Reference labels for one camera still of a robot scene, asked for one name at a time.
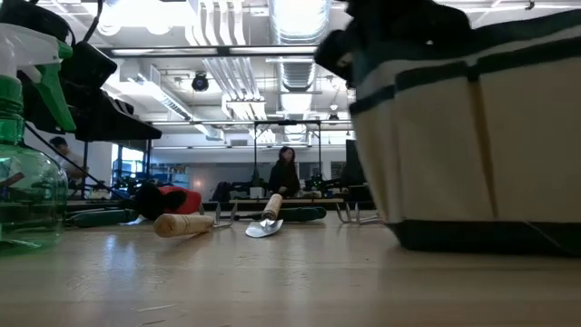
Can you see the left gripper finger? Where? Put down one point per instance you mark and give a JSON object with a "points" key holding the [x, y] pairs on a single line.
{"points": [[113, 125]]}

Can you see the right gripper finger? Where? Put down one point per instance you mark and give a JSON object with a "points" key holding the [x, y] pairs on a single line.
{"points": [[336, 54]]}

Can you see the green plastic spray bottle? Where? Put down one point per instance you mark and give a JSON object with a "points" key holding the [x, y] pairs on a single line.
{"points": [[27, 191]]}

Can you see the red and black gardening gloves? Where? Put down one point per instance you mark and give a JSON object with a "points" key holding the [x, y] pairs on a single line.
{"points": [[186, 200]]}

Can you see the beige canvas green-trimmed gardening bag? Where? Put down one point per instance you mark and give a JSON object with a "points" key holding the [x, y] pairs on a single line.
{"points": [[436, 145]]}

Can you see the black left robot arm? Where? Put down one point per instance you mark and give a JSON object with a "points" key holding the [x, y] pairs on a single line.
{"points": [[32, 13]]}

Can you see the person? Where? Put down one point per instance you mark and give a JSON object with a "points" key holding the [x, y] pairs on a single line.
{"points": [[283, 177], [63, 147]]}

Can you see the blue storage shelves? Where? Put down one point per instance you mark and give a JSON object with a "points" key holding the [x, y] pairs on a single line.
{"points": [[174, 179]]}

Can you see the black monitor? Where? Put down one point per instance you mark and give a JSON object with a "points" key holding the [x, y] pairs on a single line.
{"points": [[353, 163]]}

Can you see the black backpack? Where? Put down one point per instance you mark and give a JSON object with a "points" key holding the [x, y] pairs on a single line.
{"points": [[221, 193]]}

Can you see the background work table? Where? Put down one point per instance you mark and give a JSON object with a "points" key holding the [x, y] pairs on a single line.
{"points": [[318, 200]]}

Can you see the silver ventilation duct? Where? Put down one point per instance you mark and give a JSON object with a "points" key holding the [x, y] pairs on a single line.
{"points": [[299, 22]]}

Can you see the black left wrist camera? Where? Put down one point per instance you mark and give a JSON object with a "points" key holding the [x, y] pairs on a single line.
{"points": [[91, 66]]}

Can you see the black background frame stand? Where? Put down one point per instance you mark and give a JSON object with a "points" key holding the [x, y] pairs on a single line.
{"points": [[286, 122]]}

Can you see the black overhead camera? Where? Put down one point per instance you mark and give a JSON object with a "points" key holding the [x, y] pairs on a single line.
{"points": [[199, 82]]}

